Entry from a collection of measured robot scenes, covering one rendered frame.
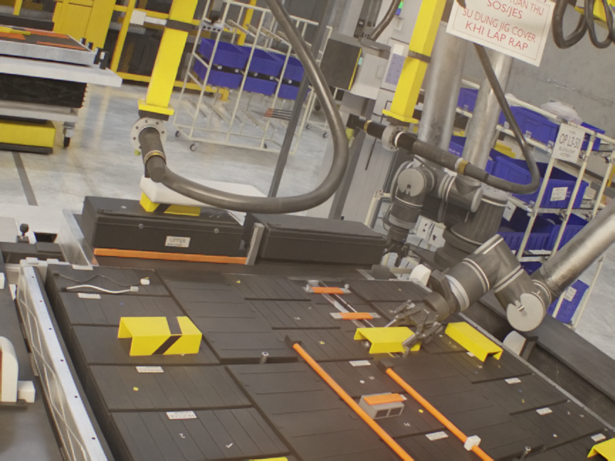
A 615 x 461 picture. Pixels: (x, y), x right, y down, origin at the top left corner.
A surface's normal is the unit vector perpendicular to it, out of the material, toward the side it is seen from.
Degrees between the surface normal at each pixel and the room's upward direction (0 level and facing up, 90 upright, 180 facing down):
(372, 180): 90
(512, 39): 90
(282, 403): 0
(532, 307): 90
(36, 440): 0
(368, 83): 90
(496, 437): 0
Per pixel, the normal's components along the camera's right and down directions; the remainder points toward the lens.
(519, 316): -0.46, 0.15
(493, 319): -0.84, -0.07
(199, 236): 0.49, 0.40
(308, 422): 0.28, -0.91
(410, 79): -0.65, 0.06
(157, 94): 0.27, 0.37
